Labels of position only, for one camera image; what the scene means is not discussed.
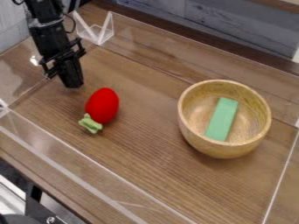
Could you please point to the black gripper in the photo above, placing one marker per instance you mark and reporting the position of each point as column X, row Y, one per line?
column 60, row 53

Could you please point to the red plush tomato green stem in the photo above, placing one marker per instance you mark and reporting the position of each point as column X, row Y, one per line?
column 100, row 110

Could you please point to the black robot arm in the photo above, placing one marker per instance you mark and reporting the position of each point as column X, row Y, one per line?
column 46, row 12

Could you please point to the wooden bowl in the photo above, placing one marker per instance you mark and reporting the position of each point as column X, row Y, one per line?
column 251, row 124

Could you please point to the green rectangular block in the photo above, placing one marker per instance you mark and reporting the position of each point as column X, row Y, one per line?
column 222, row 119

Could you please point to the clear acrylic corner bracket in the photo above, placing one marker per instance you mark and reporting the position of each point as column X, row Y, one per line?
column 98, row 34

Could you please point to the clear acrylic front wall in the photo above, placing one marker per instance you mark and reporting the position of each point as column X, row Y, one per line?
column 80, row 183

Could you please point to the black table leg frame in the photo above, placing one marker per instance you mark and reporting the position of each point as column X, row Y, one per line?
column 35, row 209

